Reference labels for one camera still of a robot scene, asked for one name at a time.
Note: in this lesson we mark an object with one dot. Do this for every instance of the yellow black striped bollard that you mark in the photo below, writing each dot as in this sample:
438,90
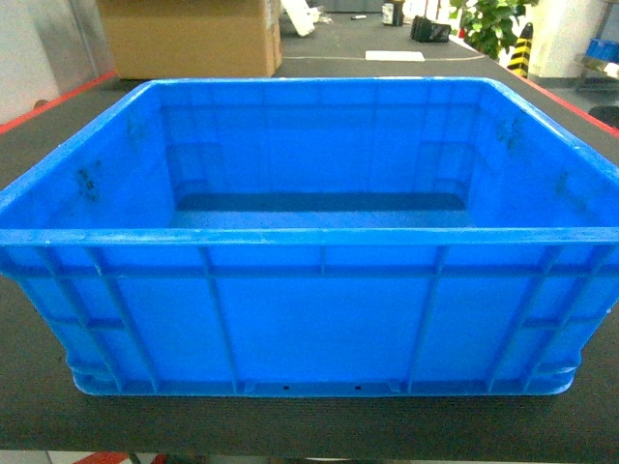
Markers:
519,61

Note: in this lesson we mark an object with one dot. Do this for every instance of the green potted plant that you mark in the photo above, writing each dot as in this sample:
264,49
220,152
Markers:
491,26

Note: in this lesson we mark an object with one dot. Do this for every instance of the black bag on table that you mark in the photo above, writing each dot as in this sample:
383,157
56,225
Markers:
424,30

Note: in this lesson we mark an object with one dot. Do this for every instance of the small blue bin background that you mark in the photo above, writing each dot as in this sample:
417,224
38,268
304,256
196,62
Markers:
604,50

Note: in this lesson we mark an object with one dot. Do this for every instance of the large blue plastic crate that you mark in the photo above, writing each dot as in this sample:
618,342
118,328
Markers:
407,236

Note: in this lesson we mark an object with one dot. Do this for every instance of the large cardboard box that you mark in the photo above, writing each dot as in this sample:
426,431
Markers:
177,39

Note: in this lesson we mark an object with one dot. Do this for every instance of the white flat paper sheet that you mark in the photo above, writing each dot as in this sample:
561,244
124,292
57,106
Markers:
394,56

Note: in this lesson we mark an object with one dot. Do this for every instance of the white foam piece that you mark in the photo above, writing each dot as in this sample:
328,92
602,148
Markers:
302,16

